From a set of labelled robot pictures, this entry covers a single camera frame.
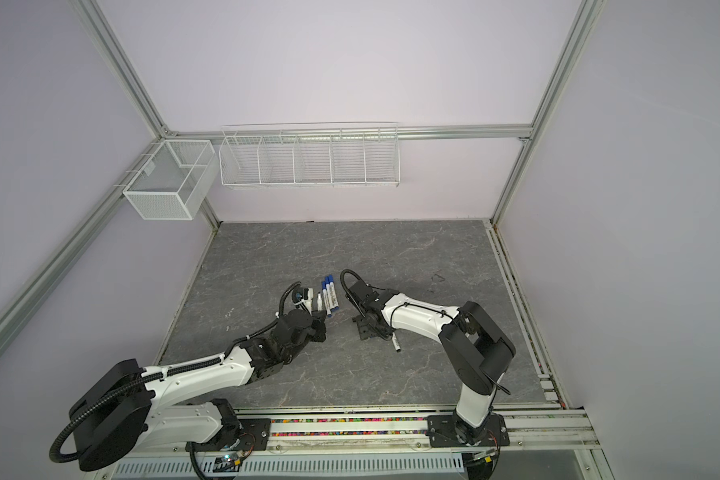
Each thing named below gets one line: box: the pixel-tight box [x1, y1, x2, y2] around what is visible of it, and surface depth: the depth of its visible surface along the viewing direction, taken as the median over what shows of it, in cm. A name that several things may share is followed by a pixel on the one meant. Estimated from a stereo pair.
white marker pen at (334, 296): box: [328, 274, 340, 311], surface depth 101 cm
